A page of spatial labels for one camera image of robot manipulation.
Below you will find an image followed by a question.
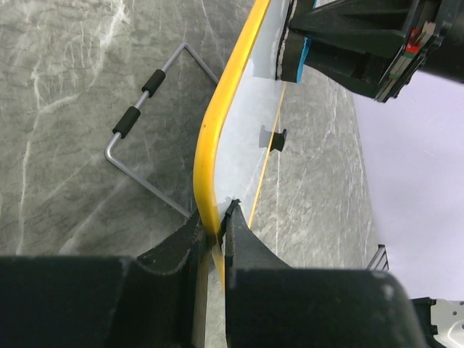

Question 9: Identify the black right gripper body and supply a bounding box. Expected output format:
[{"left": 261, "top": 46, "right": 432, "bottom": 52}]
[{"left": 373, "top": 1, "right": 463, "bottom": 103}]

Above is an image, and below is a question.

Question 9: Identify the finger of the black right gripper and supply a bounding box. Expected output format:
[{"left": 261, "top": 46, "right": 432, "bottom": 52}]
[{"left": 289, "top": 1, "right": 413, "bottom": 99}]

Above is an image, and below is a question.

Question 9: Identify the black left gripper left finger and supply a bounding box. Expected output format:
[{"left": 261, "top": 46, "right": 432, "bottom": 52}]
[{"left": 1, "top": 213, "right": 208, "bottom": 347}]

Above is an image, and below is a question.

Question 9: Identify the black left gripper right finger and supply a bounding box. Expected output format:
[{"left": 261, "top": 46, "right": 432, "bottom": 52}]
[{"left": 223, "top": 200, "right": 426, "bottom": 347}]

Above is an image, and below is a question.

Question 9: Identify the blue whiteboard eraser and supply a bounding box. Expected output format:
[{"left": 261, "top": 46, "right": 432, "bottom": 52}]
[{"left": 275, "top": 0, "right": 317, "bottom": 83}]

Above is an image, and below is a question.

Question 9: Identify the yellow framed whiteboard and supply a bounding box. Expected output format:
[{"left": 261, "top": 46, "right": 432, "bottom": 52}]
[{"left": 193, "top": 1, "right": 290, "bottom": 281}]

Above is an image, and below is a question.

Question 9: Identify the black right whiteboard foot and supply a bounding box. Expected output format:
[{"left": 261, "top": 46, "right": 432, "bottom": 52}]
[{"left": 258, "top": 125, "right": 287, "bottom": 152}]

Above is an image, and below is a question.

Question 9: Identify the aluminium right side rail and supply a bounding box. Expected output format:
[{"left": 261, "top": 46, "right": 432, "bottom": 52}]
[{"left": 366, "top": 244, "right": 389, "bottom": 272}]

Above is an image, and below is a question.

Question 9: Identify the metal wire whiteboard stand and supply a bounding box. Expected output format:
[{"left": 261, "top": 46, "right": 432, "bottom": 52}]
[{"left": 104, "top": 42, "right": 218, "bottom": 217}]

